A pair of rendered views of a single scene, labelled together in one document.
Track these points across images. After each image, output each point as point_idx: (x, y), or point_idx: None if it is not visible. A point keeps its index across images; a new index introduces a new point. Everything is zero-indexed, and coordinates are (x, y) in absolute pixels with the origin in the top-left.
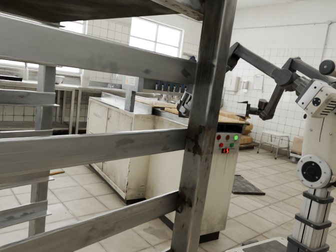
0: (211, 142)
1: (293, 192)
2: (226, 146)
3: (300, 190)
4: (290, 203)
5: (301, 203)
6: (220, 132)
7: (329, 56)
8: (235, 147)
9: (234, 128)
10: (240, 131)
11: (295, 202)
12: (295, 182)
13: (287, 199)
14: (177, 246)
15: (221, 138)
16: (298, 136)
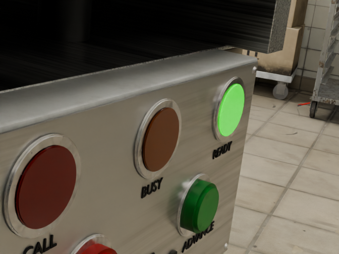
0: None
1: (260, 194)
2: (151, 245)
3: (274, 182)
4: (280, 251)
5: (305, 240)
6: (58, 85)
7: None
8: (222, 206)
9: (176, 4)
10: (247, 33)
11: (290, 241)
12: (244, 151)
13: (264, 235)
14: None
15: (83, 187)
16: None
